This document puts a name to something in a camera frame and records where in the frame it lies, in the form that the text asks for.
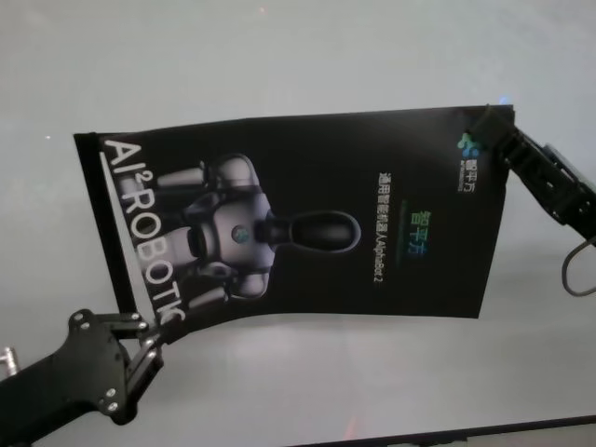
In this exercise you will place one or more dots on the grey padded right gripper finger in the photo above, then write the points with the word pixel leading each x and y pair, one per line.
pixel 496 130

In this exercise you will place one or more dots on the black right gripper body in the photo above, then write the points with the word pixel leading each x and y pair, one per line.
pixel 554 205

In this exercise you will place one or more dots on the black robot print poster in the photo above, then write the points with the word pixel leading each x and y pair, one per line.
pixel 326 186

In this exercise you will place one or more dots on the black tape frame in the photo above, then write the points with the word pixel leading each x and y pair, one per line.
pixel 86 153

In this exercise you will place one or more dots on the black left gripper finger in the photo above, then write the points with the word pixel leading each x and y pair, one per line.
pixel 125 324
pixel 146 363

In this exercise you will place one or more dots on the silver metal bracket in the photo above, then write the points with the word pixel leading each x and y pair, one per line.
pixel 7 361

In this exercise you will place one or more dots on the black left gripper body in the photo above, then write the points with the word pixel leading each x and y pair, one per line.
pixel 84 368

